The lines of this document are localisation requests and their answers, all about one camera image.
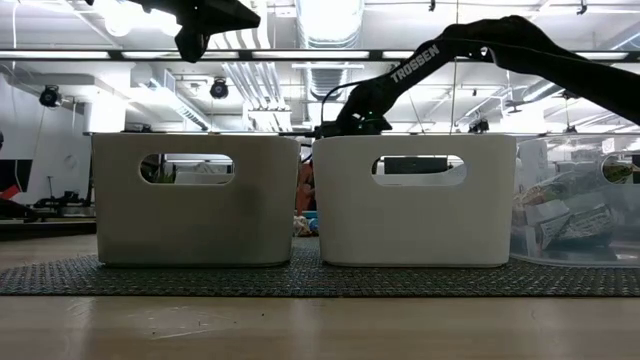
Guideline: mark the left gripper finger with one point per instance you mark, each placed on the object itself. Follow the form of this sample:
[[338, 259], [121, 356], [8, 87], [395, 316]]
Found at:
[[225, 24], [237, 11]]

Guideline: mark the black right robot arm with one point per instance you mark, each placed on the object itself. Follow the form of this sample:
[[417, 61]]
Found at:
[[415, 65]]

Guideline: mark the person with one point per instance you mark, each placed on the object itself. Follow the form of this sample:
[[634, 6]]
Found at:
[[306, 195]]

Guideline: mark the white plastic bin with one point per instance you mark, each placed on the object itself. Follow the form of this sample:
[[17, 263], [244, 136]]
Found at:
[[415, 225]]

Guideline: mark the dark woven placemat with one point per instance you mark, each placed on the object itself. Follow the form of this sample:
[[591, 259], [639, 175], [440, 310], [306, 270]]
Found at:
[[305, 280]]

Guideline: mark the frosted translucent plastic bin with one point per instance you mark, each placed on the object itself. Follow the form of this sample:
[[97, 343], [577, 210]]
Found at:
[[200, 225]]

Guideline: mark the black equipment on workbench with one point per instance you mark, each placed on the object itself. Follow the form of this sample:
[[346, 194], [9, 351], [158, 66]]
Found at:
[[60, 204]]

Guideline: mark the black computer monitor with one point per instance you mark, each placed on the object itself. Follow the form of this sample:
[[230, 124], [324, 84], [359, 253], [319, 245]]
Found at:
[[15, 172]]

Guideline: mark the clear plastic bin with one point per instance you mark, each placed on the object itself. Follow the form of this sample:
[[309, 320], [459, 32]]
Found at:
[[575, 257]]

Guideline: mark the dark low workbench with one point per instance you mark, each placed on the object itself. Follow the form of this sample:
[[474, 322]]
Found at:
[[45, 230]]

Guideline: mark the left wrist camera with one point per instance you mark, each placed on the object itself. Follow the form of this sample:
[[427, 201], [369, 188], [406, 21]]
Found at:
[[191, 46]]

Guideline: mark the thin dark horizontal rail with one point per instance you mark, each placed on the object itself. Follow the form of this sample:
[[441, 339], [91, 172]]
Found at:
[[295, 133]]

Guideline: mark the round silver air duct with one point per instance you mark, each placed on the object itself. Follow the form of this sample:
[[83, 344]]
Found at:
[[330, 20]]

